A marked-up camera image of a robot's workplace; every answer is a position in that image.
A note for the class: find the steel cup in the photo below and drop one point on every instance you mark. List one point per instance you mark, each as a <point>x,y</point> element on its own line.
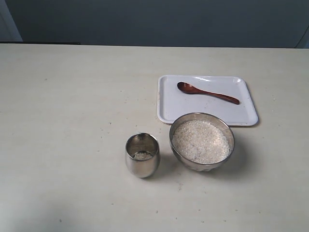
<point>142,155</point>

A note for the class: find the brown wooden spoon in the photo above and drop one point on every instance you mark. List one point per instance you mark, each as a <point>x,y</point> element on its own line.
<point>190,89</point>

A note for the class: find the steel bowl of rice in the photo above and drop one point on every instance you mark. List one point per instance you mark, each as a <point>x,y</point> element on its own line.
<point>201,141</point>

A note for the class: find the white plastic tray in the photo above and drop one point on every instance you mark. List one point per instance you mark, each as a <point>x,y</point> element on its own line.
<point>172,103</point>

